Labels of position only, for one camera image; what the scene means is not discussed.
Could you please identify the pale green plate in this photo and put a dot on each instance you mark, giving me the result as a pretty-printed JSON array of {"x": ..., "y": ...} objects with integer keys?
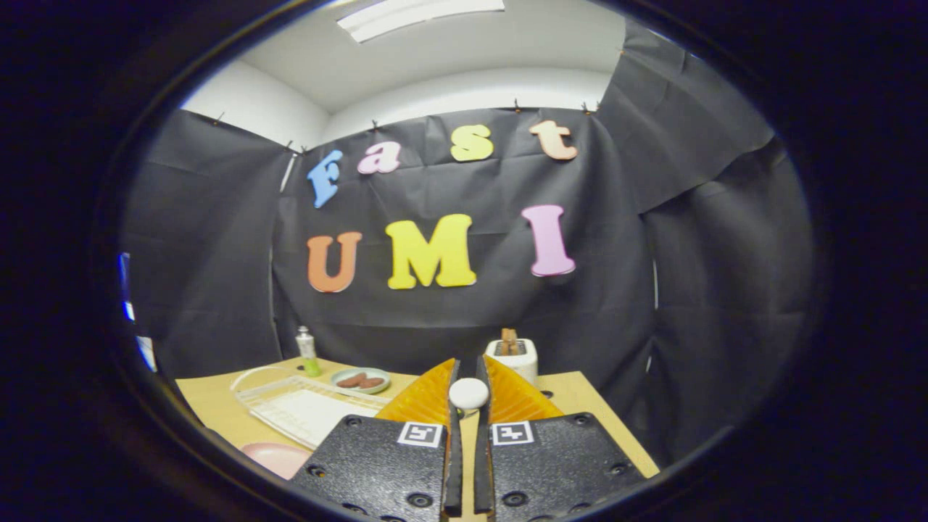
[{"x": 360, "y": 391}]

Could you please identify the clear bottle with green label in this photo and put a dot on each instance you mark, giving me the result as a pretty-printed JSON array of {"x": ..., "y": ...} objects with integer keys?
[{"x": 307, "y": 348}]

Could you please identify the black backdrop cloth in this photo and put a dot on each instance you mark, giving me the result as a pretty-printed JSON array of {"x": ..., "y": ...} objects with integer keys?
[{"x": 449, "y": 319}]

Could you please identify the brown toast slice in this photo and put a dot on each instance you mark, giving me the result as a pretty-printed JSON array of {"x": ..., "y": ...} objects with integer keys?
[{"x": 510, "y": 341}]

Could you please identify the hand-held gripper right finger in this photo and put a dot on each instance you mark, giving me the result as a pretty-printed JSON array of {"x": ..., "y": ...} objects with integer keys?
[{"x": 482, "y": 471}]

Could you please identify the pink plate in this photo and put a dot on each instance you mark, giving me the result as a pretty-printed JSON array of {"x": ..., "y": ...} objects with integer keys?
[{"x": 272, "y": 457}]

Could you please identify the brown sausage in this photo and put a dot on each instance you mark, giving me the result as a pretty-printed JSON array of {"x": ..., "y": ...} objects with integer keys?
[
  {"x": 373, "y": 383},
  {"x": 351, "y": 380}
]

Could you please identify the ceiling light panel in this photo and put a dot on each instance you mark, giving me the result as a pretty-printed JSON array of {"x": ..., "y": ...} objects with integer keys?
[{"x": 413, "y": 16}]

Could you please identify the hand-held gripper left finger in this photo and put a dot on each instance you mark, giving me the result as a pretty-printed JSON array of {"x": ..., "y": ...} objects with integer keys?
[{"x": 454, "y": 464}]

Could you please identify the white toaster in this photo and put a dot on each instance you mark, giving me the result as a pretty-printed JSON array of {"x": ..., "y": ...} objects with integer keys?
[{"x": 525, "y": 362}]

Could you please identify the white dish rack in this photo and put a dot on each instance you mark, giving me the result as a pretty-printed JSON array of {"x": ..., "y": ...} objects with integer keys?
[{"x": 304, "y": 417}]

